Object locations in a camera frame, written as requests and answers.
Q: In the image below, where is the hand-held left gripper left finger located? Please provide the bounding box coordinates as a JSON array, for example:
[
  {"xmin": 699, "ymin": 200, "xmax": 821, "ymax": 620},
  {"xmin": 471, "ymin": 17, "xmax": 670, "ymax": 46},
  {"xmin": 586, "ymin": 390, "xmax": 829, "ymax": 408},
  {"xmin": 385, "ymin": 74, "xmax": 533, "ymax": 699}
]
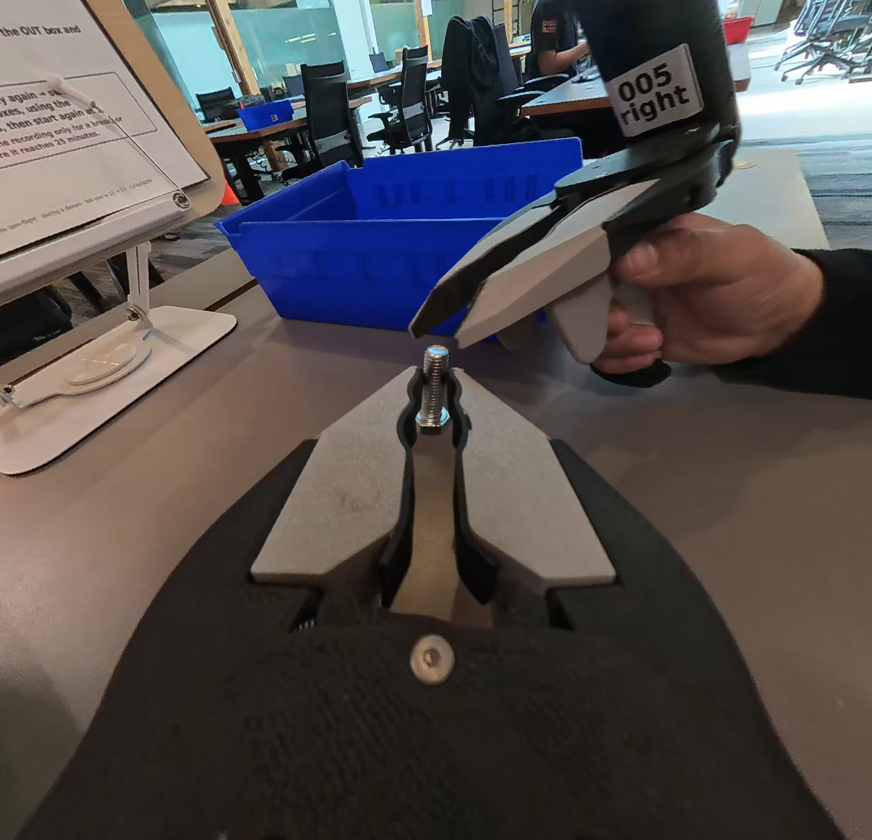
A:
[{"xmin": 249, "ymin": 365, "xmax": 418, "ymax": 611}]

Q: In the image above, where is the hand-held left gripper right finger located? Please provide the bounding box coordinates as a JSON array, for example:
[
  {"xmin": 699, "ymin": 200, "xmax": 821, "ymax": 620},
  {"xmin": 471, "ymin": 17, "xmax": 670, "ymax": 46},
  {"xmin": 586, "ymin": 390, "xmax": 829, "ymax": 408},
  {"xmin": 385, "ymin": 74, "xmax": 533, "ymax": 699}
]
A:
[{"xmin": 450, "ymin": 366, "xmax": 619, "ymax": 606}]

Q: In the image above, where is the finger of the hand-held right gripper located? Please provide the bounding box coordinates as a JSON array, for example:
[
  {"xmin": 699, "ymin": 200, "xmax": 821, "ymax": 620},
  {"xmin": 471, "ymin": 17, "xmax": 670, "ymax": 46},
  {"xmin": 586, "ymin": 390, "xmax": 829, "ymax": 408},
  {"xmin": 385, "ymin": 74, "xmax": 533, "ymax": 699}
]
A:
[
  {"xmin": 407, "ymin": 201, "xmax": 568, "ymax": 340},
  {"xmin": 453, "ymin": 179, "xmax": 660, "ymax": 352}
]

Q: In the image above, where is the blue plastic bin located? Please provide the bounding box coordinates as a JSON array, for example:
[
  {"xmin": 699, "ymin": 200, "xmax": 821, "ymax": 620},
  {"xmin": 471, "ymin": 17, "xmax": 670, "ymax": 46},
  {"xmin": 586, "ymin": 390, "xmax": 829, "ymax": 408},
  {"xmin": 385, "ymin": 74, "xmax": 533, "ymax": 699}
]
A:
[{"xmin": 214, "ymin": 137, "xmax": 585, "ymax": 342}]

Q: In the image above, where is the steel hex bolt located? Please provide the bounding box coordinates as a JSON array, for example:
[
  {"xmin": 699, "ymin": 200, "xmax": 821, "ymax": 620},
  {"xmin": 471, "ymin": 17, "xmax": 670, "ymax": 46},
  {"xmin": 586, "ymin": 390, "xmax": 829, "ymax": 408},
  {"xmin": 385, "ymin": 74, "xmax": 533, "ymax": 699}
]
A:
[{"xmin": 416, "ymin": 345, "xmax": 451, "ymax": 435}]

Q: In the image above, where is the person's right hand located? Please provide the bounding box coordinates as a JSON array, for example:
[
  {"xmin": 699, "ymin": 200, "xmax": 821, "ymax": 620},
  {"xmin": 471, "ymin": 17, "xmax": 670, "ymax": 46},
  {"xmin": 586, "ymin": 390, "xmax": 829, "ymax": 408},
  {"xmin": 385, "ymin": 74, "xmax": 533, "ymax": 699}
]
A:
[{"xmin": 591, "ymin": 212, "xmax": 827, "ymax": 378}]

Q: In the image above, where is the wooden office desk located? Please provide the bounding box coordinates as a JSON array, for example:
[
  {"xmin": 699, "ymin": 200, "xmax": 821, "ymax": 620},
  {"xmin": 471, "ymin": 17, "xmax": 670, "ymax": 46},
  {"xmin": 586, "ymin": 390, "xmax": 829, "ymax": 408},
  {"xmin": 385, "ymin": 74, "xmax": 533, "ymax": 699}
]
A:
[
  {"xmin": 204, "ymin": 94, "xmax": 372, "ymax": 201},
  {"xmin": 521, "ymin": 70, "xmax": 614, "ymax": 117}
]

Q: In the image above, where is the cluster of office chairs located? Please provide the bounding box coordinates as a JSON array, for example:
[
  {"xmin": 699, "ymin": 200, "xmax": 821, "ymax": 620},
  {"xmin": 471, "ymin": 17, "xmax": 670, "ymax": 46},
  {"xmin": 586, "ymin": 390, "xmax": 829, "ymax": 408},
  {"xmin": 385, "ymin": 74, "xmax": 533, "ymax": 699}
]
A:
[{"xmin": 777, "ymin": 0, "xmax": 872, "ymax": 85}]

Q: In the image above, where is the office chair with black jacket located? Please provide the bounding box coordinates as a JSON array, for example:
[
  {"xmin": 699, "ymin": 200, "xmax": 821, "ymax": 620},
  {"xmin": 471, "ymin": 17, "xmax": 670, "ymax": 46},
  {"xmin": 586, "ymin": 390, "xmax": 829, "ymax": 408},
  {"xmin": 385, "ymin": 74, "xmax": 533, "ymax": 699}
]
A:
[{"xmin": 443, "ymin": 16, "xmax": 539, "ymax": 149}]

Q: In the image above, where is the small blue bin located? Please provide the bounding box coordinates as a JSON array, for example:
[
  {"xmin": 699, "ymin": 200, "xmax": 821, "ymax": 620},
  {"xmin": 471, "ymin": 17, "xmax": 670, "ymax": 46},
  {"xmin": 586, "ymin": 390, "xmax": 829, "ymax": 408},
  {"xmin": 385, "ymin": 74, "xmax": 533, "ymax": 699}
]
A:
[{"xmin": 237, "ymin": 101, "xmax": 295, "ymax": 131}]

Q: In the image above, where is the instruction sheet on white stand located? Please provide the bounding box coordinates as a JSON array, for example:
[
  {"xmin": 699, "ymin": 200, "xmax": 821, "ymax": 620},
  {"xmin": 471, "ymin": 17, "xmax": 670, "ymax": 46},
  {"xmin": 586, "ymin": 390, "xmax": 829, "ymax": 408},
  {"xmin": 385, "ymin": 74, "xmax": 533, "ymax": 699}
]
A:
[{"xmin": 0, "ymin": 0, "xmax": 238, "ymax": 476}]

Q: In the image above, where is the printed instruction sheet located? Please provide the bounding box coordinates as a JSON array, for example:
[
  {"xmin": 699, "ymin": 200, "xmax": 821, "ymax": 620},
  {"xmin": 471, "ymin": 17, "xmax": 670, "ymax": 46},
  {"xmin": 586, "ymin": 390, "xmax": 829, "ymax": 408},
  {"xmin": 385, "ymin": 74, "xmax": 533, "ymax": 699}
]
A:
[{"xmin": 0, "ymin": 0, "xmax": 211, "ymax": 242}]

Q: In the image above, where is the wooden support post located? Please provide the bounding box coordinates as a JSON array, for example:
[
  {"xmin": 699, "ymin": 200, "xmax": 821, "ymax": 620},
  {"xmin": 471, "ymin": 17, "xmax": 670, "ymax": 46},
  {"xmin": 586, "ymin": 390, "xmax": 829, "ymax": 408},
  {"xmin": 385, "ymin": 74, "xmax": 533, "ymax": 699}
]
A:
[{"xmin": 193, "ymin": 0, "xmax": 260, "ymax": 95}]

